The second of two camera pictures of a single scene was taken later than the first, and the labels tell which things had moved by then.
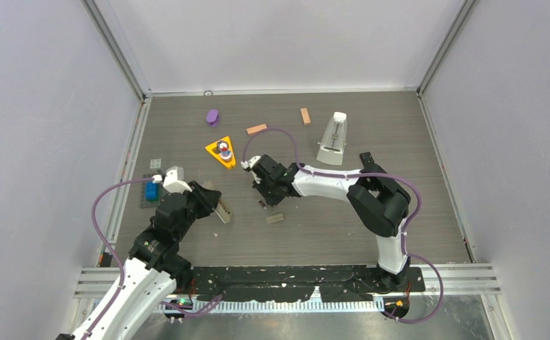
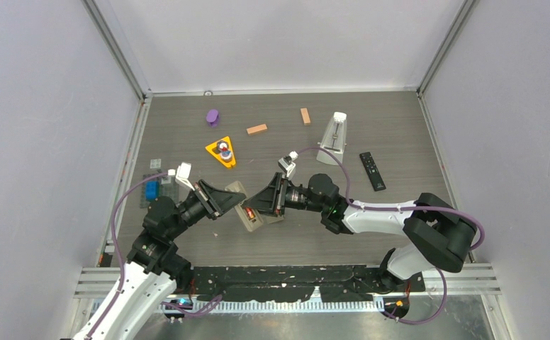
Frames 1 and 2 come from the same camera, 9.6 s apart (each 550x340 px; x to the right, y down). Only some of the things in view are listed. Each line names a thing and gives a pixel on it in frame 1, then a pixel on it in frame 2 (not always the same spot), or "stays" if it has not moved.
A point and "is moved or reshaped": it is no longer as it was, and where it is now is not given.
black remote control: (368, 163) stays
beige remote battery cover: (275, 218) stays
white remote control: (221, 208) is moved or reshaped
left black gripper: (208, 199) stays
